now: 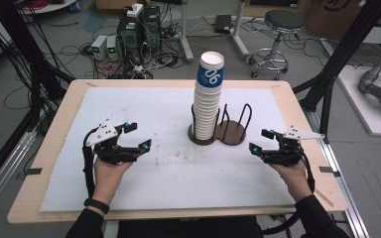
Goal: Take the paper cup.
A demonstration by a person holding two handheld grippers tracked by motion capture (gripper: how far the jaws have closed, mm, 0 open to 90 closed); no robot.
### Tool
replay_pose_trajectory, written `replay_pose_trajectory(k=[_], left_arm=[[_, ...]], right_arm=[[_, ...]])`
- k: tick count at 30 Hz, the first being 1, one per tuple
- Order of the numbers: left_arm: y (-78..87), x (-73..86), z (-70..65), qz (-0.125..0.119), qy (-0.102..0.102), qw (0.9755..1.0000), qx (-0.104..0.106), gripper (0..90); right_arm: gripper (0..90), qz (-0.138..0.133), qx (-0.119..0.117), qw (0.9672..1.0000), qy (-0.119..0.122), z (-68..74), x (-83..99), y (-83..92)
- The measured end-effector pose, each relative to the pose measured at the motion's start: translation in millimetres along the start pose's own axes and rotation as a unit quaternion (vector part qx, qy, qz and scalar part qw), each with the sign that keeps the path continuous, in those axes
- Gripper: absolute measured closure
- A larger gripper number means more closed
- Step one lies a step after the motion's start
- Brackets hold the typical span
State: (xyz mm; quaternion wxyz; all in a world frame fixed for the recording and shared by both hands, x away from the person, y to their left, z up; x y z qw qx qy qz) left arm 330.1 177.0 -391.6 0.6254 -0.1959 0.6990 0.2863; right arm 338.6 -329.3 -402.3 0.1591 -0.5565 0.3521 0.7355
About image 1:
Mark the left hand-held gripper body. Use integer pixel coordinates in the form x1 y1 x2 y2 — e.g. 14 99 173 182
84 118 139 166

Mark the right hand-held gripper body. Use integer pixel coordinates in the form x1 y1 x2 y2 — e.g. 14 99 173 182
261 125 325 168

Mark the brown cup holder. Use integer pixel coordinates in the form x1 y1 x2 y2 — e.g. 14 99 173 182
187 102 254 147

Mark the stack of paper cups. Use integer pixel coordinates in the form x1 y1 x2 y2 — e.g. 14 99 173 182
191 80 224 141

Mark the person's right hand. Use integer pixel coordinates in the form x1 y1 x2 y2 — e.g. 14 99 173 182
269 162 314 203

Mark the person's left hand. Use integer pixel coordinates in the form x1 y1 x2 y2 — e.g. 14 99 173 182
93 158 134 204

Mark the wooden table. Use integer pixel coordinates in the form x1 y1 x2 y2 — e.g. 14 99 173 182
7 78 349 225

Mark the white table mat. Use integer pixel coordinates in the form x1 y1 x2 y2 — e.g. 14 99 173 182
39 86 315 213

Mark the black tape piece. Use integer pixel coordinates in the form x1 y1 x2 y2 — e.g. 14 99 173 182
24 167 44 177
318 166 341 178

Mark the tan tape strip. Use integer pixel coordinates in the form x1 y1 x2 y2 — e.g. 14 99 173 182
313 187 335 208

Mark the black wristband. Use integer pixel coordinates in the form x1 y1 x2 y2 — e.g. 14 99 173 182
83 197 111 215

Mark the grey bench power supply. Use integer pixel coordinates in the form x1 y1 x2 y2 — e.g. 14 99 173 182
90 34 109 61
105 35 120 61

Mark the white platform board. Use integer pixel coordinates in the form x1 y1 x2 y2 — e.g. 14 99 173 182
336 64 381 138

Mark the person's dark clothing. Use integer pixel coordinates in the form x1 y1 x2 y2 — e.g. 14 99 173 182
117 216 263 238

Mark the black computer tower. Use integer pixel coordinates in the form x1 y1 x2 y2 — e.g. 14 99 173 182
142 5 163 55
116 13 147 64

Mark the white desk leg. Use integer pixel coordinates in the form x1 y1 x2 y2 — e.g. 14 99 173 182
178 0 195 64
230 0 251 61

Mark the black round stool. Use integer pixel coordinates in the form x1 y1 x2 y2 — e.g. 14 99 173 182
248 9 308 81

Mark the white power adapter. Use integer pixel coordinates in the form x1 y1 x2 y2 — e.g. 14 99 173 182
126 3 145 19

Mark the black box on floor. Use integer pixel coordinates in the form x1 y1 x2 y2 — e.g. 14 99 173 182
213 14 233 35

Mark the cardboard box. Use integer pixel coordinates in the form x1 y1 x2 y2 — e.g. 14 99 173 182
305 0 381 42

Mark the white round table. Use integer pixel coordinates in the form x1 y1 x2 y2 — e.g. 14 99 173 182
19 0 79 16

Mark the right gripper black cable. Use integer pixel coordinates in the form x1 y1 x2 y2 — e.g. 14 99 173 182
261 150 317 236

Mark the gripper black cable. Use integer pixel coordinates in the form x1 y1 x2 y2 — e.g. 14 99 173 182
261 150 317 236
81 127 97 200

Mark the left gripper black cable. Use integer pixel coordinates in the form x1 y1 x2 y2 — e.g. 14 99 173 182
81 127 97 200

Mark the aluminium rail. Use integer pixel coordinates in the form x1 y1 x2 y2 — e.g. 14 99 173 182
0 128 38 220
305 108 371 238

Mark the tangle of floor cables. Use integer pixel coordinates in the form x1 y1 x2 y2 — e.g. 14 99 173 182
58 6 188 80

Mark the black frame post with cables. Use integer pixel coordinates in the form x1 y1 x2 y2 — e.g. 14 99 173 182
0 0 75 133

